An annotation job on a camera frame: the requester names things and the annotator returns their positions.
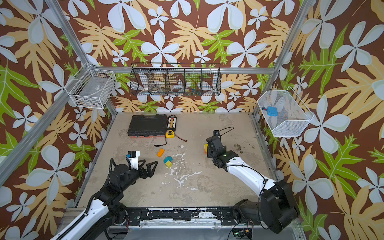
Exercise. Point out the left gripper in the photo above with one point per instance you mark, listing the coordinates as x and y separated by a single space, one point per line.
150 172

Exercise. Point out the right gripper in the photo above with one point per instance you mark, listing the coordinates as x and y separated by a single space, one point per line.
212 144

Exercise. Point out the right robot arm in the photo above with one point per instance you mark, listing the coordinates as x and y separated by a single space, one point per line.
276 206

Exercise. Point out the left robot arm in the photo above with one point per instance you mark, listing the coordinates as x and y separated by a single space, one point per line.
104 207

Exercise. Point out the orange wood block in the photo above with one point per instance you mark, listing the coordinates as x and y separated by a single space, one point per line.
160 153

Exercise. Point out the teal wood block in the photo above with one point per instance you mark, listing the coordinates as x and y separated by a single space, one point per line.
168 159

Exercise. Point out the yellow tape measure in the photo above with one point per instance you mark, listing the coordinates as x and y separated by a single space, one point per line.
170 134

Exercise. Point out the black and red tool case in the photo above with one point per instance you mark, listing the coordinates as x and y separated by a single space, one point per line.
148 126

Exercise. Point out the blue object in basket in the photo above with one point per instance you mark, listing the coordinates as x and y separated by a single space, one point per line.
272 111

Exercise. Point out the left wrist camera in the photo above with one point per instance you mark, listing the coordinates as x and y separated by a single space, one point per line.
133 159

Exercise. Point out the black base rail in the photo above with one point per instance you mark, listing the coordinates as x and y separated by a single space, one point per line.
211 216

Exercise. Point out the aluminium frame post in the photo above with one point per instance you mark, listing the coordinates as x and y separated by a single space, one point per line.
75 43

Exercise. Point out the white wire basket right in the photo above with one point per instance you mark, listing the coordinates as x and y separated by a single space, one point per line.
294 115

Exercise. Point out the white wire basket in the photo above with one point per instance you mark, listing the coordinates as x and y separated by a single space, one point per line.
294 115
91 87

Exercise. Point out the black wire basket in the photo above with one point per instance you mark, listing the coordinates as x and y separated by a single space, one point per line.
195 79

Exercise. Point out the white wire basket left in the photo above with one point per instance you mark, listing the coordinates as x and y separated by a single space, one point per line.
91 87

